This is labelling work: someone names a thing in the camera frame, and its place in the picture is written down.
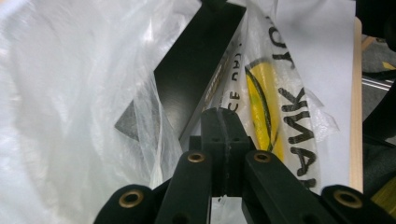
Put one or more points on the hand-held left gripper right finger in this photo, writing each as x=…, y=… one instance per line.
x=238, y=146

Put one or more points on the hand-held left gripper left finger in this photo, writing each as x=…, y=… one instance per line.
x=214, y=140

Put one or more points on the dark box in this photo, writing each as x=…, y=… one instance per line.
x=193, y=62

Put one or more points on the clear smiley-print plastic bag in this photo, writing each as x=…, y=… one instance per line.
x=77, y=93

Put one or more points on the yellow floor tape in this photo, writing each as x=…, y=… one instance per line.
x=389, y=65

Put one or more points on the metal floor rail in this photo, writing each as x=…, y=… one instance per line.
x=376, y=84

